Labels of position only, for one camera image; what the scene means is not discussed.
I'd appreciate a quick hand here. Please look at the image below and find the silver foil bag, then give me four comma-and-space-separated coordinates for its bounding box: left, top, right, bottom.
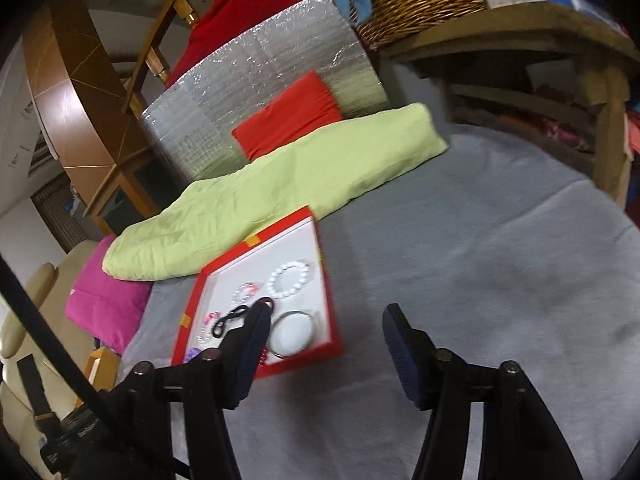
139, 0, 391, 186

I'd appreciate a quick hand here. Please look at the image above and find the beige chair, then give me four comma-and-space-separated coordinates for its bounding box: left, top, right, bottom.
0, 240, 118, 461

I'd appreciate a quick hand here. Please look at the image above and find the yellow-green blanket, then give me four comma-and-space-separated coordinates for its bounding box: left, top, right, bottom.
102, 102, 449, 282

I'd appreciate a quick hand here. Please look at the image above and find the black strap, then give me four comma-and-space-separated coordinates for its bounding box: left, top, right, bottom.
17, 354, 57, 428

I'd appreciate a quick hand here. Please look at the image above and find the pink crystal bead bracelet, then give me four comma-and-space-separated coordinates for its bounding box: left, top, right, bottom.
232, 281, 263, 306

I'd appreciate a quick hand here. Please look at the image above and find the black cord bracelet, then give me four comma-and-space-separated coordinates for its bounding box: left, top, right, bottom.
211, 305, 249, 339

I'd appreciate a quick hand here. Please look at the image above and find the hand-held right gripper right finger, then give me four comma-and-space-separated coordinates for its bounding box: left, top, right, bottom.
382, 303, 583, 480

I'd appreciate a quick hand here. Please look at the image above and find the metal bangle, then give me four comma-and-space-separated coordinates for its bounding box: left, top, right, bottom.
270, 310, 321, 359

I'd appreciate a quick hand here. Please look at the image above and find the red blanket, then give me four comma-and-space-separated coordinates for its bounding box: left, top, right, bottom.
165, 0, 331, 88

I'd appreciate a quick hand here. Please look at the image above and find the clear bead bracelet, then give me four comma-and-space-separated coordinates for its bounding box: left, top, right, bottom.
196, 311, 226, 346

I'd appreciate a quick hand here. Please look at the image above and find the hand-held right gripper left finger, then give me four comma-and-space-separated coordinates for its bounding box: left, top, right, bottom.
107, 299, 275, 480

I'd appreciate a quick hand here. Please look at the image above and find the light wooden box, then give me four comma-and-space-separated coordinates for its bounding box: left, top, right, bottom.
84, 347, 122, 396

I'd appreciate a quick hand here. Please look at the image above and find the black cable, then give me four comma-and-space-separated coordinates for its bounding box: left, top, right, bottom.
0, 252, 193, 480

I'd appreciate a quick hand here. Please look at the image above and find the red and white tray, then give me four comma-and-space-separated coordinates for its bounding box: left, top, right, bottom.
171, 206, 345, 378

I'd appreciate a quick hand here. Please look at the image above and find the white bead bracelet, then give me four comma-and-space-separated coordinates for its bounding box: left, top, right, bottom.
267, 259, 315, 302

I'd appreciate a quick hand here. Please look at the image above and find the wooden headboard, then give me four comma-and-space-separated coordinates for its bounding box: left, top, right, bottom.
85, 0, 236, 236

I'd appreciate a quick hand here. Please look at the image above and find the wooden table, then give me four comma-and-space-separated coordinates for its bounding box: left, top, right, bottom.
372, 2, 640, 211

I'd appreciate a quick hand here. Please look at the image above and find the grey blanket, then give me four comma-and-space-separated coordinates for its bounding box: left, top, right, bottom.
120, 120, 640, 480

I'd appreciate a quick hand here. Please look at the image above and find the wicker basket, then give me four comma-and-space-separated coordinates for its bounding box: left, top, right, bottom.
350, 0, 491, 51

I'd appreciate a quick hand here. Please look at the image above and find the magenta pillow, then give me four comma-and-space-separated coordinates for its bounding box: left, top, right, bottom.
64, 234, 153, 356

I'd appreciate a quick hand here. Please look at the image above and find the orange-red cloth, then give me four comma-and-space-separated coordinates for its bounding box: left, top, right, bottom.
231, 71, 343, 161

